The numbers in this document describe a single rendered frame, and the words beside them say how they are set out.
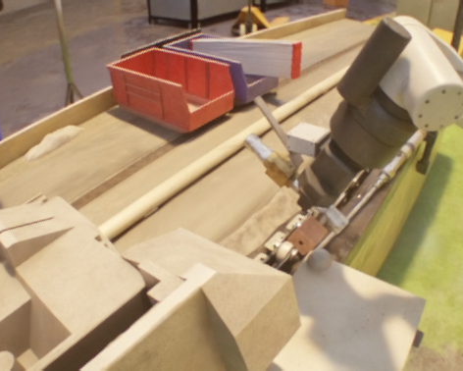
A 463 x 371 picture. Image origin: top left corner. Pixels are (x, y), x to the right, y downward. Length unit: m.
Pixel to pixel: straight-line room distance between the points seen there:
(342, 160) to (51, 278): 0.35
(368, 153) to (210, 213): 0.41
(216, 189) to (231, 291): 0.50
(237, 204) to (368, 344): 0.40
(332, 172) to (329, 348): 0.24
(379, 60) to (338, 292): 0.35
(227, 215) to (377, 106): 0.44
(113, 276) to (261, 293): 0.15
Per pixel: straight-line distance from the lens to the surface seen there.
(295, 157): 0.52
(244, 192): 0.80
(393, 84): 0.38
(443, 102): 0.36
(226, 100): 1.04
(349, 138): 0.42
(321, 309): 0.56
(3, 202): 0.94
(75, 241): 0.47
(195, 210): 0.76
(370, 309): 0.57
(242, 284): 0.34
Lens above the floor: 1.25
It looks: 38 degrees down
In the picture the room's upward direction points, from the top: straight up
